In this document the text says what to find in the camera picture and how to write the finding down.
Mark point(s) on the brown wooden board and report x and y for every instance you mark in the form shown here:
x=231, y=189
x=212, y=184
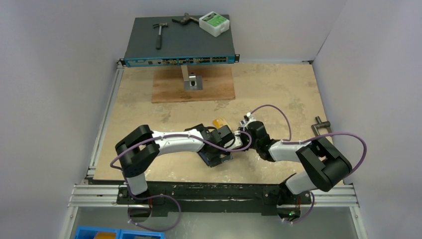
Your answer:
x=168, y=85

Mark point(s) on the metal door handle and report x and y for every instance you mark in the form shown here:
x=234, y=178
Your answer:
x=320, y=124

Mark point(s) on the blue network switch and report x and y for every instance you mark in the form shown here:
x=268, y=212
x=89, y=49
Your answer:
x=181, y=45

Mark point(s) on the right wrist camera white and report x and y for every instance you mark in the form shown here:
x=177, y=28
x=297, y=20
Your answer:
x=246, y=119

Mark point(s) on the white green electrical box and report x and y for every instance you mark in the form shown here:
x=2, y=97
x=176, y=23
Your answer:
x=214, y=23

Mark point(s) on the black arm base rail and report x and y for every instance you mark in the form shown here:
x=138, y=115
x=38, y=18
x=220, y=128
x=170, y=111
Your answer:
x=265, y=199

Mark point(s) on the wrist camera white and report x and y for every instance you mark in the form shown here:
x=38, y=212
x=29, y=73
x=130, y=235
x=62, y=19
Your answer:
x=246, y=119
x=237, y=142

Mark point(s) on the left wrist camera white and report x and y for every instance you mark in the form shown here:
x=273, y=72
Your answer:
x=237, y=142

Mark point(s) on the small black hammer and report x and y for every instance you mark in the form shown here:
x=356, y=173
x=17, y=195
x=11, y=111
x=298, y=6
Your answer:
x=158, y=44

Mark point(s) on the blue plastic bin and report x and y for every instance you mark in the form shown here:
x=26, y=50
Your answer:
x=85, y=232

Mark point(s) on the dark metal tool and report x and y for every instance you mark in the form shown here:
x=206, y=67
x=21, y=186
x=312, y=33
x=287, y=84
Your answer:
x=186, y=19

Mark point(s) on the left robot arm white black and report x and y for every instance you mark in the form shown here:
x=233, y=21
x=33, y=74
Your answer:
x=139, y=148

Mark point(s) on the metal stand bracket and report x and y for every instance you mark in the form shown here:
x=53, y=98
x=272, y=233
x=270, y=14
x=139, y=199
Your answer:
x=192, y=82

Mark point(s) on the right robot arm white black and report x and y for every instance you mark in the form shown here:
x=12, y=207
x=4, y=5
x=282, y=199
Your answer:
x=324, y=165

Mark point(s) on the aluminium frame rail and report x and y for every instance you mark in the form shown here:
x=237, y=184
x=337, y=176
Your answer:
x=106, y=196

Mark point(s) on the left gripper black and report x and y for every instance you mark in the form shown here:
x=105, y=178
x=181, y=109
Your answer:
x=224, y=146

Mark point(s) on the blue leather card holder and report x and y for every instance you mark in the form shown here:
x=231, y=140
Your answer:
x=213, y=160

